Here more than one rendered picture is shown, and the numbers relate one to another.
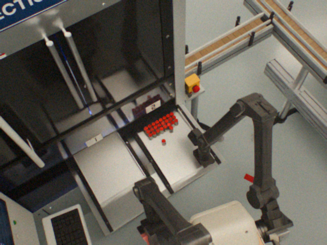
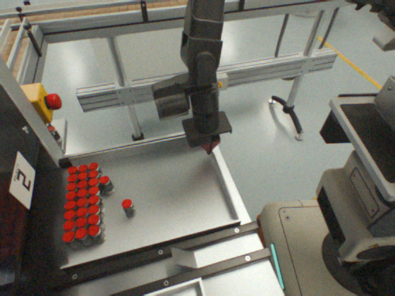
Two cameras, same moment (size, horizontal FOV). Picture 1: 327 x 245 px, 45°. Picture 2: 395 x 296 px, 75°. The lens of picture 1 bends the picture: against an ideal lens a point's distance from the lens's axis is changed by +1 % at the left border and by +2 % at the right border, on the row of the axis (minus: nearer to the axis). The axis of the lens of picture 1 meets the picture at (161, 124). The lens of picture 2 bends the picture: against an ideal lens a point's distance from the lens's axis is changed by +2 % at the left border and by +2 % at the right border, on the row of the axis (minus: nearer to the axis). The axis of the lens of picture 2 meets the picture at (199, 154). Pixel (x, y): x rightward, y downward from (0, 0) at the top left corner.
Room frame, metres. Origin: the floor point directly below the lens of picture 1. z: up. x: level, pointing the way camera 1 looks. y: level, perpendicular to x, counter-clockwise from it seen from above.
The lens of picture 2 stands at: (0.61, 0.22, 1.39)
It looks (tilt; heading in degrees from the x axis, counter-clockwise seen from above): 50 degrees down; 280
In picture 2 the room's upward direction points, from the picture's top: straight up
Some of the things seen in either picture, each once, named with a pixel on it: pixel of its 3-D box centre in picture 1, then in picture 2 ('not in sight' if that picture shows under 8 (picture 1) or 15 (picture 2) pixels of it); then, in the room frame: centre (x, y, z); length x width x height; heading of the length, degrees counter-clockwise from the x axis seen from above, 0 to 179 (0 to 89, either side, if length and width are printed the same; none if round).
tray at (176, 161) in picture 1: (174, 146); (148, 190); (0.78, -0.06, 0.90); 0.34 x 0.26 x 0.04; 25
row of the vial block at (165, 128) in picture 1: (163, 129); (96, 200); (0.88, -0.01, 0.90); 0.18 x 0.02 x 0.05; 116
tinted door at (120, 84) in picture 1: (125, 55); not in sight; (0.93, 0.11, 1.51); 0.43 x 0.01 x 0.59; 116
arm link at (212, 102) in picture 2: (203, 147); (201, 96); (0.68, -0.18, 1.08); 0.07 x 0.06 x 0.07; 26
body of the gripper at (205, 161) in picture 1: (204, 154); (206, 118); (0.67, -0.19, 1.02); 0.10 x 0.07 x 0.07; 25
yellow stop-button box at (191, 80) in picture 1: (190, 82); (32, 105); (1.09, -0.18, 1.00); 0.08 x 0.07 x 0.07; 26
